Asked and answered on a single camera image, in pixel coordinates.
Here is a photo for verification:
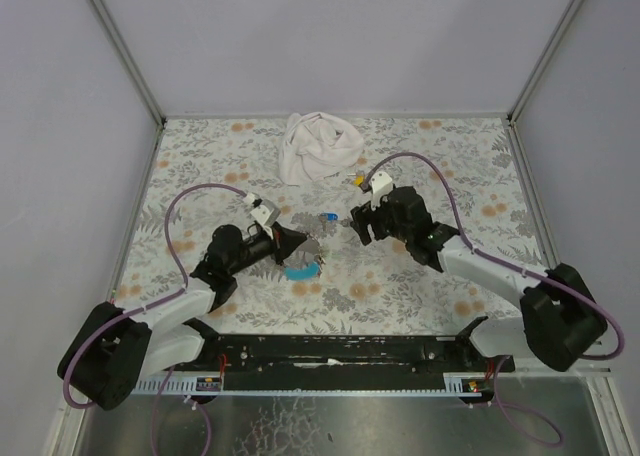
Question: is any white slotted cable duct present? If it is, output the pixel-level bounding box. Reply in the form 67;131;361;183
132;373;222;396

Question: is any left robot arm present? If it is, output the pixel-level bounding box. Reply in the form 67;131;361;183
57;223;309;410

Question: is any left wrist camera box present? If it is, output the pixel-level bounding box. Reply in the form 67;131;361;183
250;199;281;239

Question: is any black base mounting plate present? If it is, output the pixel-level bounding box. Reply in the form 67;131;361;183
176;333;514;393

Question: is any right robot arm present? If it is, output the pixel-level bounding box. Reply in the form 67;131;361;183
351;186;608;371

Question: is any blue keyring holder with rings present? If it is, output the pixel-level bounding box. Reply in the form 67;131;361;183
284;238;323;282

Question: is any crumpled white cloth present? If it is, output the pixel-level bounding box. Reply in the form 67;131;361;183
278;112;365;186

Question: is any key with blue tag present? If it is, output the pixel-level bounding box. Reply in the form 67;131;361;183
318;212;339;224

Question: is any floral patterned table mat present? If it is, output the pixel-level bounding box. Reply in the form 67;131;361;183
114;117;546;334

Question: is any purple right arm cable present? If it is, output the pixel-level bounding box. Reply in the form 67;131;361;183
361;152;626;361

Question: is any key with yellow tag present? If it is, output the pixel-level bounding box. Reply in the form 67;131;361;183
347;172;366;186

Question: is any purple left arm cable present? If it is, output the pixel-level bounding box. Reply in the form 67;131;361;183
61;183;256;408

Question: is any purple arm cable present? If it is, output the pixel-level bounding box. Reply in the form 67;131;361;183
361;152;626;361
61;183;256;408

